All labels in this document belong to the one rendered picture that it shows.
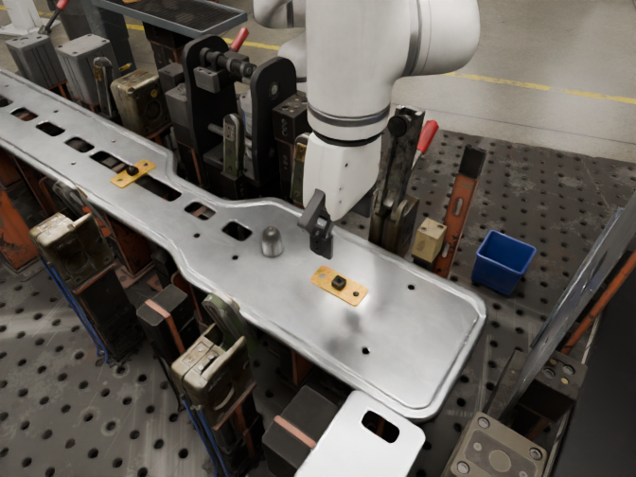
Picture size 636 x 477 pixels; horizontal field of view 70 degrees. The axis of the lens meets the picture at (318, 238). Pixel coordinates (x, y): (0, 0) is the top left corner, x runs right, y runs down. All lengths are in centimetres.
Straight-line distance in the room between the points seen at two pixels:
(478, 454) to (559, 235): 88
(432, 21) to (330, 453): 45
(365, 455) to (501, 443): 14
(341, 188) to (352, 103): 10
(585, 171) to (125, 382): 135
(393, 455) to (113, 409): 58
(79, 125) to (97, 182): 22
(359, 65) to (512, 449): 40
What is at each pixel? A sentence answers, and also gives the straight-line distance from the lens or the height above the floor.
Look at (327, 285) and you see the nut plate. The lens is 68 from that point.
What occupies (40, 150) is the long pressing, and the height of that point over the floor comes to 100.
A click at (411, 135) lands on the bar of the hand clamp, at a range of 65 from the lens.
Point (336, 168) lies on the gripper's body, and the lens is 47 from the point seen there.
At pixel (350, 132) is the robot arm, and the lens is 45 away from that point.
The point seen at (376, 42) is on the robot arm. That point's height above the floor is 138.
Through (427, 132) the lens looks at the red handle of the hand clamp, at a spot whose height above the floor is 114.
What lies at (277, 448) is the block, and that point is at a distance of 59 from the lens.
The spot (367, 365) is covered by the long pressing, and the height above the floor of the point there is 100.
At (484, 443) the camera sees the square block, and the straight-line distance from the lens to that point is 53.
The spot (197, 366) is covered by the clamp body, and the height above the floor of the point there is 104.
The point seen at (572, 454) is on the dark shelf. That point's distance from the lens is 59.
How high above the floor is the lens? 153
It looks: 46 degrees down
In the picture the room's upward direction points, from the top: straight up
